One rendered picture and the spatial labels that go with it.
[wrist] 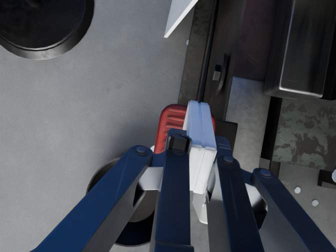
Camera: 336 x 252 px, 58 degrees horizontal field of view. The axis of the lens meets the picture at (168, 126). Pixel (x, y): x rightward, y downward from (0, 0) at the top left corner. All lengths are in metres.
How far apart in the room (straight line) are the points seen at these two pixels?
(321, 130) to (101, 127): 0.78
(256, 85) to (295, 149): 0.11
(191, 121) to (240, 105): 0.27
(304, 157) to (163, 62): 0.73
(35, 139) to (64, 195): 0.22
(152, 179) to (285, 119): 0.33
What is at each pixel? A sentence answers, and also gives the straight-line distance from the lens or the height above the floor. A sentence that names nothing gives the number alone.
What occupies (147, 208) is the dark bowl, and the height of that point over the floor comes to 0.00.
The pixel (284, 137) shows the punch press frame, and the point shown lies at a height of 0.64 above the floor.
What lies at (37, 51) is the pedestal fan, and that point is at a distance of 1.16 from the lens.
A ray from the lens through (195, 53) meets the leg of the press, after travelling 1.08.
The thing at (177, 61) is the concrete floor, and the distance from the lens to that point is 1.10.
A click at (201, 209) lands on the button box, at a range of 0.48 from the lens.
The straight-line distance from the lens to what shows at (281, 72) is 0.40.
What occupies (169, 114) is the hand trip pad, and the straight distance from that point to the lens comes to 0.32.
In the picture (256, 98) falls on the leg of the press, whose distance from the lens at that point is 0.45.
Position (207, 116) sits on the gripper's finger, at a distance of 0.20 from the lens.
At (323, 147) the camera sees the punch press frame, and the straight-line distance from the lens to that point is 0.49.
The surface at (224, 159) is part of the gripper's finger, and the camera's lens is 0.16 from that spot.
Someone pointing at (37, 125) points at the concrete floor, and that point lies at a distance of 1.16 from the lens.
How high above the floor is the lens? 1.07
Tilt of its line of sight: 89 degrees down
